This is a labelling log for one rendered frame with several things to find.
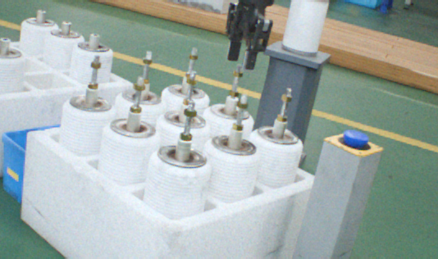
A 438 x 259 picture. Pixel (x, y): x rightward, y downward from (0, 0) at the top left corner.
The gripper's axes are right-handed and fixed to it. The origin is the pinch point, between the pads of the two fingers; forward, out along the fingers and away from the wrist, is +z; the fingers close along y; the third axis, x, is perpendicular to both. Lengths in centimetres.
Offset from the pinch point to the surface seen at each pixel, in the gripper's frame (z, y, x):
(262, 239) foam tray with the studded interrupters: 25.3, -21.2, -0.2
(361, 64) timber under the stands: 32, 132, -131
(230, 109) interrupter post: 9.5, -1.0, 0.6
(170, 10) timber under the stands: 31, 200, -59
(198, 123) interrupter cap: 10.3, -6.7, 8.9
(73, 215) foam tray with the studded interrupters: 26.3, -9.8, 29.9
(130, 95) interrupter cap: 10.4, 6.5, 17.7
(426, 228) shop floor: 36, -5, -56
